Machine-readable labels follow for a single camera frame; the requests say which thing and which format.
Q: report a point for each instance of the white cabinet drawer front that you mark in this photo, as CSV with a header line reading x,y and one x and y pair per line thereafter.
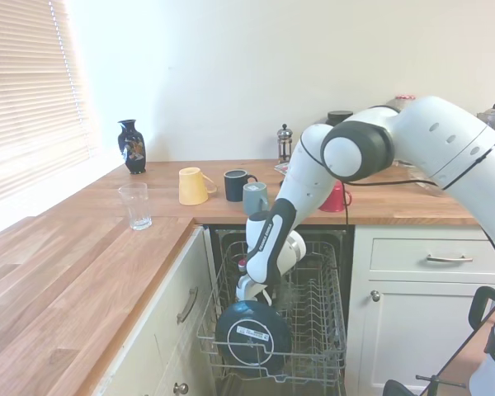
x,y
400,255

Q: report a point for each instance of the dark teal plate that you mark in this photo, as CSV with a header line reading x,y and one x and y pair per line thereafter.
x,y
251,334

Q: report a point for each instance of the yellow mug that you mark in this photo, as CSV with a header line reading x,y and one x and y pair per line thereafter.
x,y
191,187

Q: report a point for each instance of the round metal cabinet knob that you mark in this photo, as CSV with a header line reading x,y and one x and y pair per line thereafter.
x,y
375,295
181,388

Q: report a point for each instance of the black round container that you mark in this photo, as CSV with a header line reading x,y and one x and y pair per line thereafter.
x,y
339,116

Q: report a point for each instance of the black metal clamp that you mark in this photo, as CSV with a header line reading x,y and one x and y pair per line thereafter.
x,y
437,378

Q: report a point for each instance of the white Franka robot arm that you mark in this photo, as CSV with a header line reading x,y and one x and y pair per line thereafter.
x,y
437,136

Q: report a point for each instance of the grey mug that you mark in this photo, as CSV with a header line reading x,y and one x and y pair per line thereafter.
x,y
253,200

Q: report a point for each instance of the dark navy mug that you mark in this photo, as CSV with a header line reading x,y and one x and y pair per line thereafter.
x,y
235,185

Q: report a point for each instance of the white base cabinet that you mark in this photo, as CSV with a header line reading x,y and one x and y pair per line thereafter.
x,y
165,338
416,330

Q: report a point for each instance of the stainless steel dishwasher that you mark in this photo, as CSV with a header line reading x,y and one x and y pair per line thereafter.
x,y
348,264

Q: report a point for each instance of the red mug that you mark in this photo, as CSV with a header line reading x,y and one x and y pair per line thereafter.
x,y
334,202

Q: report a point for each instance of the wooden robot mounting table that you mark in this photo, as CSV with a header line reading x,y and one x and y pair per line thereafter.
x,y
474,354

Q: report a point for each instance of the clear drinking glass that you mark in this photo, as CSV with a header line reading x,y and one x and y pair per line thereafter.
x,y
138,206

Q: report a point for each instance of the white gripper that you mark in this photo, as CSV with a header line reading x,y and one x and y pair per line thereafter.
x,y
249,290

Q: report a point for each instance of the white window blind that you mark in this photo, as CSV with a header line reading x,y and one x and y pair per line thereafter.
x,y
29,90

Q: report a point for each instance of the black curved metal bracket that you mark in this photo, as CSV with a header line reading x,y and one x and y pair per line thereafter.
x,y
480,301

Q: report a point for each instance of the black floral vase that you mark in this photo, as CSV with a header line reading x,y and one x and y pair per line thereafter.
x,y
132,144

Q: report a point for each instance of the jar with red lid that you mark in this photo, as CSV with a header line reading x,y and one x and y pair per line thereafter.
x,y
401,100

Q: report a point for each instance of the steel kettle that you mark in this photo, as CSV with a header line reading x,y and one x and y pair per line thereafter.
x,y
493,117

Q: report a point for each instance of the glass French press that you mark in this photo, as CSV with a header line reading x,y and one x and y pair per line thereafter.
x,y
285,146

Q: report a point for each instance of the red printed packet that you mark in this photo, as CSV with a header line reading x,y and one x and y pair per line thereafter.
x,y
282,168

